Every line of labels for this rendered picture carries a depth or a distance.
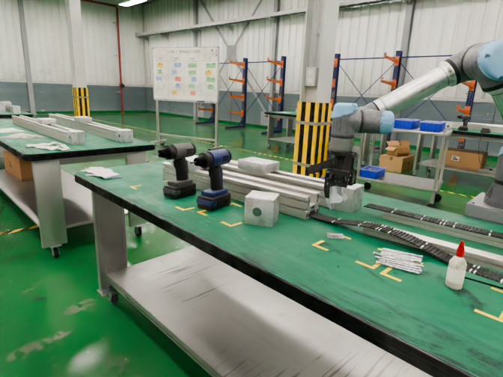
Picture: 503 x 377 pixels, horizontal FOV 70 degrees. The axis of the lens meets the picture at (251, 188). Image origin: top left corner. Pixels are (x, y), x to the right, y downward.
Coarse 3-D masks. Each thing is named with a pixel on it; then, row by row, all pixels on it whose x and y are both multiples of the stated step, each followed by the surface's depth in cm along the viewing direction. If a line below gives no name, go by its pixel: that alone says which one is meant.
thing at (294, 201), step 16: (192, 176) 161; (208, 176) 155; (224, 176) 152; (240, 176) 153; (240, 192) 147; (272, 192) 135; (288, 192) 131; (304, 192) 135; (288, 208) 132; (304, 208) 127
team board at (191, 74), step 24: (168, 48) 686; (192, 48) 664; (216, 48) 644; (168, 72) 698; (192, 72) 675; (216, 72) 654; (168, 96) 711; (192, 96) 687; (216, 96) 665; (216, 120) 681; (216, 144) 692
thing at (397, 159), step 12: (396, 144) 623; (408, 144) 612; (12, 156) 378; (384, 156) 609; (396, 156) 601; (408, 156) 607; (456, 156) 539; (468, 156) 528; (480, 156) 518; (12, 168) 385; (24, 168) 369; (60, 168) 395; (396, 168) 598; (408, 168) 618; (468, 168) 531; (24, 180) 371
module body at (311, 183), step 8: (224, 168) 176; (232, 168) 171; (240, 168) 168; (256, 176) 164; (264, 176) 160; (272, 176) 157; (280, 176) 156; (288, 176) 161; (296, 176) 158; (304, 176) 157; (288, 184) 153; (296, 184) 151; (304, 184) 148; (312, 184) 145; (320, 184) 144; (320, 192) 144; (320, 200) 144
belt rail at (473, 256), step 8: (368, 232) 117; (376, 232) 116; (408, 232) 112; (392, 240) 112; (400, 240) 111; (424, 240) 106; (432, 240) 107; (440, 240) 107; (440, 248) 104; (448, 248) 103; (456, 248) 102; (472, 248) 102; (464, 256) 101; (472, 256) 99; (480, 256) 98; (488, 256) 98; (496, 256) 98; (480, 264) 98; (488, 264) 97; (496, 264) 96
